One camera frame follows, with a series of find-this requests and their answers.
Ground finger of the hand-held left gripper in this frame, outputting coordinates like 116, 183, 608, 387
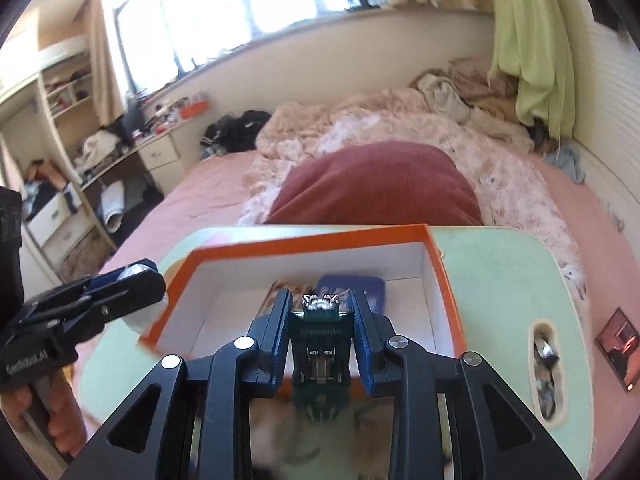
22, 259, 157, 316
15, 271, 167, 347

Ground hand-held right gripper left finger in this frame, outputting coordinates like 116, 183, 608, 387
60, 290, 293, 480

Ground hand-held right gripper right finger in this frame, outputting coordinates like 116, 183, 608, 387
348, 287, 583, 480

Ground black toy car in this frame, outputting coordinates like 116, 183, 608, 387
289, 292, 357, 423

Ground white furry pompom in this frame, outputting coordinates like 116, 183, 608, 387
250, 400, 391, 480

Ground orange cardboard box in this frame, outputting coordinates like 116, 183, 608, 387
137, 224, 468, 401

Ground green cartoon-print desktop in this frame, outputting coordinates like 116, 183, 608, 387
77, 225, 598, 480

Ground person's left hand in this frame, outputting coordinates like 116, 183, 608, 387
2, 371, 88, 460

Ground colourful printed card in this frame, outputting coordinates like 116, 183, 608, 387
265, 280, 306, 311

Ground white drawer cabinet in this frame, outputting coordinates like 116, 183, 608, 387
135, 135, 188, 193

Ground maroon pillow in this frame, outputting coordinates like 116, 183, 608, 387
262, 141, 483, 226

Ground cluttered shelf desk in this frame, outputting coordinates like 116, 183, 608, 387
0, 50, 131, 281

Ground foil wrappers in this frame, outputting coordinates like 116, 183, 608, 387
532, 327, 560, 418

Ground black clothes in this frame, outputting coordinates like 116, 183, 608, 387
200, 110, 273, 161

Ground pale floral blanket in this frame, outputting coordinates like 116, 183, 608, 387
237, 87, 588, 306

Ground beige curtain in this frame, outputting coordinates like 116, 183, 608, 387
92, 0, 128, 126

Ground smartphone with lit screen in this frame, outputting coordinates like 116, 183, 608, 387
595, 307, 640, 391

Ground pile of beige clothes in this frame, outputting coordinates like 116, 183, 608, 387
410, 55, 533, 138

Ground light blue cloth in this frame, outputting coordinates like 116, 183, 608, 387
542, 145, 586, 185

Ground window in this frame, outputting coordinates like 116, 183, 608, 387
107, 0, 496, 83

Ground light green hanging cloth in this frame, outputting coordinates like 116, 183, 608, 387
489, 0, 576, 141

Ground white slatted panel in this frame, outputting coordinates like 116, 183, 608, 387
572, 25, 640, 241

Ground black hanging cloth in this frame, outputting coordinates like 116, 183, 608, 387
595, 5, 623, 31

